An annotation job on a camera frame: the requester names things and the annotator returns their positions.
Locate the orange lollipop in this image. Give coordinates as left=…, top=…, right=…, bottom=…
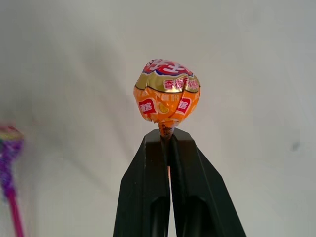
left=134, top=58, right=201, bottom=184

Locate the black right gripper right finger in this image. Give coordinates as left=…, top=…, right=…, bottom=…
left=168, top=131, right=248, bottom=237

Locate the purple wrapped lollipop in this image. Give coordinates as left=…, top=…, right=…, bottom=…
left=0, top=126, right=26, bottom=237

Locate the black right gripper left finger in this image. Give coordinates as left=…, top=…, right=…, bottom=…
left=119, top=129, right=171, bottom=237

